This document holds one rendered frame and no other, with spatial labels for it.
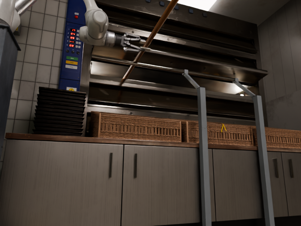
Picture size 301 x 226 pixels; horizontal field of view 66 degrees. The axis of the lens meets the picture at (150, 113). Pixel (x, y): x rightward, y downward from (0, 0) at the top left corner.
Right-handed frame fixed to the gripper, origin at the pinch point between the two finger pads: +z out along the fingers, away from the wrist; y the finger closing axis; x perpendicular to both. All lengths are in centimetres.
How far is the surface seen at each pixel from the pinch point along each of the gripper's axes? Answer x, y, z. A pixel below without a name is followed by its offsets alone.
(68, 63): -54, -4, -47
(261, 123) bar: 2, 45, 88
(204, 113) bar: 3, 42, 41
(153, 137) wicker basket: -8, 59, 9
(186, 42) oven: -58, -47, 61
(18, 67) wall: -57, 4, -83
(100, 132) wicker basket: -7, 58, -25
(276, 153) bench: -3, 66, 105
